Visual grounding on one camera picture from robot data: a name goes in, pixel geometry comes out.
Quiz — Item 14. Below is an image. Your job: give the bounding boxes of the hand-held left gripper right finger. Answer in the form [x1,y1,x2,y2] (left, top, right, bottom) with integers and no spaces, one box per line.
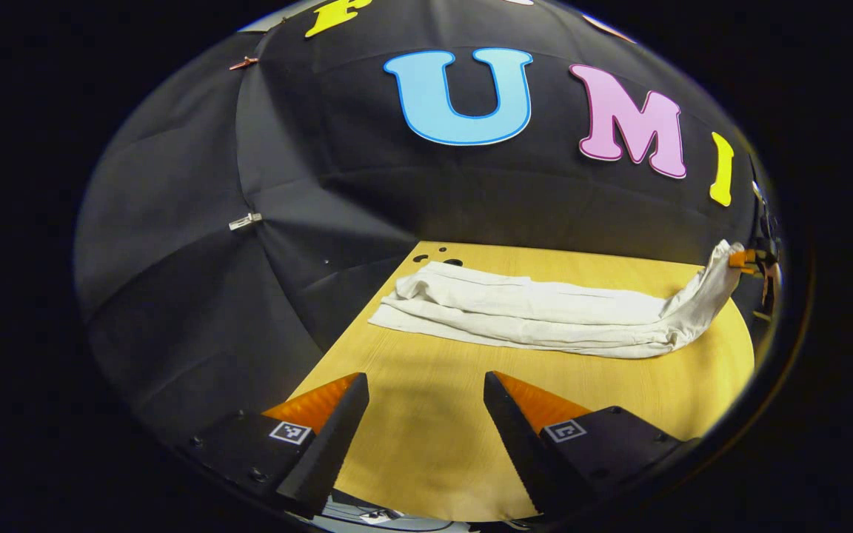
[484,370,701,519]

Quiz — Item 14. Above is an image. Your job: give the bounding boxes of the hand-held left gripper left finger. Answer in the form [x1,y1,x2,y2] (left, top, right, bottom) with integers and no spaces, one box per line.
[190,372,369,520]

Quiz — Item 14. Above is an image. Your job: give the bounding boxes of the white jeans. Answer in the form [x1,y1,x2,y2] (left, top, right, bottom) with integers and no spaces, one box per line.
[369,239,746,360]

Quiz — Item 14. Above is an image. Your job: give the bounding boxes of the black backdrop cloth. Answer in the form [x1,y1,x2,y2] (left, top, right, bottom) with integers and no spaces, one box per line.
[75,0,775,445]

